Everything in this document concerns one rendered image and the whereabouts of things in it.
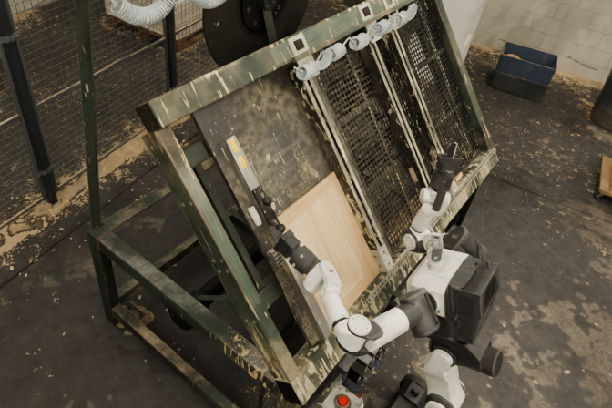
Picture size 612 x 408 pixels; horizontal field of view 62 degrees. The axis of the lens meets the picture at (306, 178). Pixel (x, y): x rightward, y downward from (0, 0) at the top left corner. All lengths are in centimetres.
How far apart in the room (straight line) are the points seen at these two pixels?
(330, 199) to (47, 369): 190
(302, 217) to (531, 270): 245
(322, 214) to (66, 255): 208
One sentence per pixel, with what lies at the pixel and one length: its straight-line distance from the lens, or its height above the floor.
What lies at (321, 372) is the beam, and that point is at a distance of 227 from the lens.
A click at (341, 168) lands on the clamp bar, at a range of 233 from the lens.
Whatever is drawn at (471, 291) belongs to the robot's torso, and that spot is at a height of 141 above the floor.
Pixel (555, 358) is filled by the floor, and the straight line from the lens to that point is 385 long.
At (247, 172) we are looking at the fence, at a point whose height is 152.
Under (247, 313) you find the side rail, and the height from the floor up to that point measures 113.
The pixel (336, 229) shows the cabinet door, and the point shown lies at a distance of 234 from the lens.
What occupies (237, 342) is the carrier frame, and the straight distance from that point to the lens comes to 237.
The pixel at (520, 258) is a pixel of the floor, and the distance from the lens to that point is 431.
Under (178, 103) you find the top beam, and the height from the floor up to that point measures 183.
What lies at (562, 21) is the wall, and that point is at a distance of 717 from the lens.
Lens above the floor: 283
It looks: 41 degrees down
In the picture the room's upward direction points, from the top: 9 degrees clockwise
